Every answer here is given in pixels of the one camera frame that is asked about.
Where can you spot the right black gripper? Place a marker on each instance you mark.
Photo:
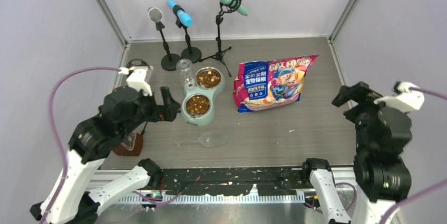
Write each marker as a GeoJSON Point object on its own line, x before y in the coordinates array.
{"type": "Point", "coordinates": [361, 88]}

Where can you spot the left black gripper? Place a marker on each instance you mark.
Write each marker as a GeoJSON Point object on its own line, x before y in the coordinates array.
{"type": "Point", "coordinates": [168, 111]}

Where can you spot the clear plastic scoop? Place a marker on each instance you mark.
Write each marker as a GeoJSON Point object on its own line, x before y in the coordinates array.
{"type": "Point", "coordinates": [207, 140]}

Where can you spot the colourful cat food bag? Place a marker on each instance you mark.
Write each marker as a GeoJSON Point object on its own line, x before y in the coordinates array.
{"type": "Point", "coordinates": [263, 85]}

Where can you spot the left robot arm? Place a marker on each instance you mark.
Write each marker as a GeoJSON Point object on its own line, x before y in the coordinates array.
{"type": "Point", "coordinates": [92, 141]}

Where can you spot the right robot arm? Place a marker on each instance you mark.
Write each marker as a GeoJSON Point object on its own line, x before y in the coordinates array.
{"type": "Point", "coordinates": [382, 128]}

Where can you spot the green double pet bowl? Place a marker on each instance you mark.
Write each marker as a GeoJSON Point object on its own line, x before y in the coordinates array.
{"type": "Point", "coordinates": [201, 89]}

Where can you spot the silver round microphone stand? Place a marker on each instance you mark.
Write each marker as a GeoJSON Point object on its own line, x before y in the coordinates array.
{"type": "Point", "coordinates": [169, 60]}

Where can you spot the yellow microphone on tripod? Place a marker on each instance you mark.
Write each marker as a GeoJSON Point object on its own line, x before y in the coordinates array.
{"type": "Point", "coordinates": [138, 62]}

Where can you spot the brown metronome box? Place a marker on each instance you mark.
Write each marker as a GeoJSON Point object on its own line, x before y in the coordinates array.
{"type": "Point", "coordinates": [131, 146]}

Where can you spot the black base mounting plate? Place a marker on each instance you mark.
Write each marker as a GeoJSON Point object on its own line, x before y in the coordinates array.
{"type": "Point", "coordinates": [268, 181]}

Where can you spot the blue microphone on stand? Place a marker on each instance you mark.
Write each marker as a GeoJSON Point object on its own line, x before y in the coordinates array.
{"type": "Point", "coordinates": [183, 21]}

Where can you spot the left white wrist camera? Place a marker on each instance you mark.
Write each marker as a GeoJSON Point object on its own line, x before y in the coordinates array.
{"type": "Point", "coordinates": [138, 78]}

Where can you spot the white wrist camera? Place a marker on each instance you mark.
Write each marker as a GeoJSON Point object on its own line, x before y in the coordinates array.
{"type": "Point", "coordinates": [406, 98]}
{"type": "Point", "coordinates": [138, 78]}

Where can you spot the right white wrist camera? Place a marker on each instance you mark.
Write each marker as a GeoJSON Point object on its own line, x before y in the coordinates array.
{"type": "Point", "coordinates": [406, 98]}

